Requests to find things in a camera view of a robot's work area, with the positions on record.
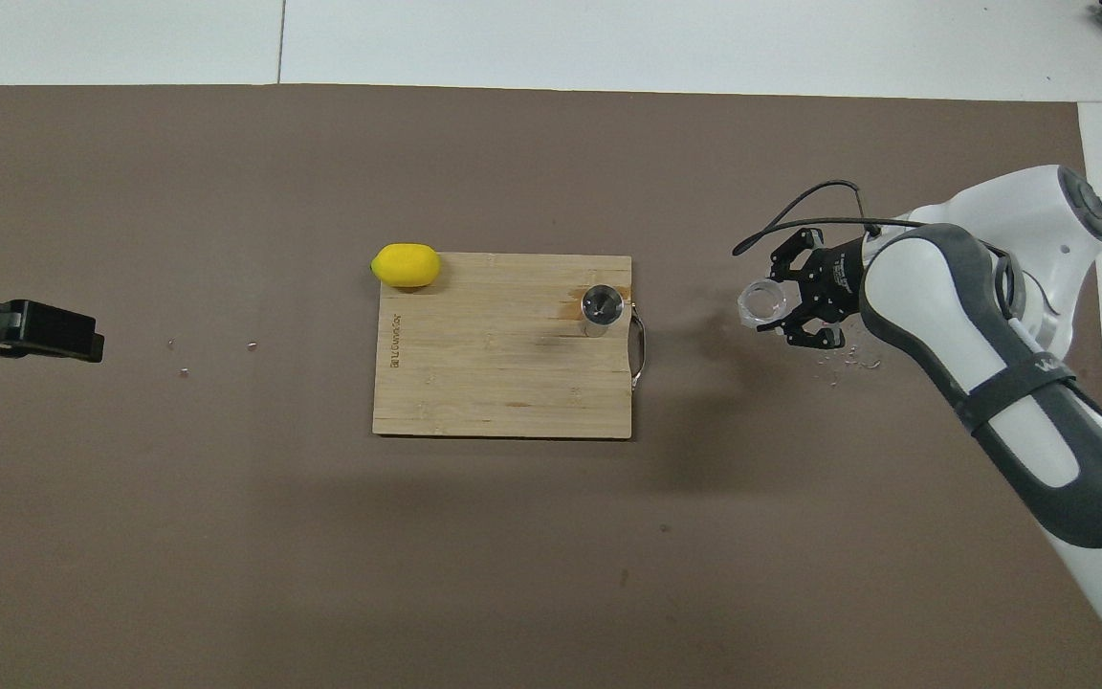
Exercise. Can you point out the small clear glass cup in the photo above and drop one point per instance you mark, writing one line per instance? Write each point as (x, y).
(763, 304)

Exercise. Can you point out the steel double jigger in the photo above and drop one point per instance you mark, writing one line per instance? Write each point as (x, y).
(603, 308)

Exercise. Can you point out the brown table mat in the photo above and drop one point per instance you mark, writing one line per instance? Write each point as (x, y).
(226, 526)

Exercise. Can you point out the yellow lemon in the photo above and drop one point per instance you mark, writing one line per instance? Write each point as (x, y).
(406, 265)

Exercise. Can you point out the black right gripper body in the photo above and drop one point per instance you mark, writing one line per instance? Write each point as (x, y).
(843, 282)

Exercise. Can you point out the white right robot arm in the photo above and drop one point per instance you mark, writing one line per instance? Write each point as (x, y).
(972, 316)

